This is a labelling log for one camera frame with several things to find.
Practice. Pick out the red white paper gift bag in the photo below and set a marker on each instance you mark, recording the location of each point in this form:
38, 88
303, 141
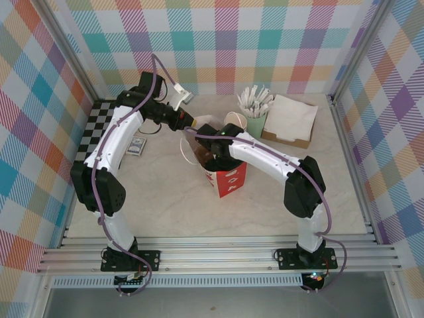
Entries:
232, 182

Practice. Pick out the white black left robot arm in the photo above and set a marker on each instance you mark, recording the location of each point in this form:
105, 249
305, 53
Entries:
116, 136

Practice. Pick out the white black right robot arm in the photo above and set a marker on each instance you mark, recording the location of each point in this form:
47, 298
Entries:
265, 155

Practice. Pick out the mint green straw holder cup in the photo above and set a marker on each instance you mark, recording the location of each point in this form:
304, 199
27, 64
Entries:
255, 127

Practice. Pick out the blue playing cards box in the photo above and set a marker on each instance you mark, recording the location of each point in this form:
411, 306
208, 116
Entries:
136, 146

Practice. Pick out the paper wrapped straw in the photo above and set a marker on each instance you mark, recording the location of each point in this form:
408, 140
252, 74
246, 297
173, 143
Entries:
255, 97
267, 104
243, 103
261, 99
249, 99

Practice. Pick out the black grey chessboard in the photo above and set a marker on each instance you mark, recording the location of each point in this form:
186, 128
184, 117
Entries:
96, 116

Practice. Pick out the white paper napkin stack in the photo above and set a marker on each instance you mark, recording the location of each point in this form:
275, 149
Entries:
291, 116

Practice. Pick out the small circuit board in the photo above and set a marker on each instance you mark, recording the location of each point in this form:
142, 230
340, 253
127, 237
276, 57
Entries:
132, 277
314, 276

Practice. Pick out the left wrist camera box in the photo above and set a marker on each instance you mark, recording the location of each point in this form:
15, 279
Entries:
183, 97

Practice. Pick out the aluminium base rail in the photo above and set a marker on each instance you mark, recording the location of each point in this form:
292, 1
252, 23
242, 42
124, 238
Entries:
215, 255

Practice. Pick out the aluminium frame post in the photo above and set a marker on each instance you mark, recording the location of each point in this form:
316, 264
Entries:
361, 49
75, 49

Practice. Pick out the aluminium side rail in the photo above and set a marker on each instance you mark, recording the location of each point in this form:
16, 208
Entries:
344, 132

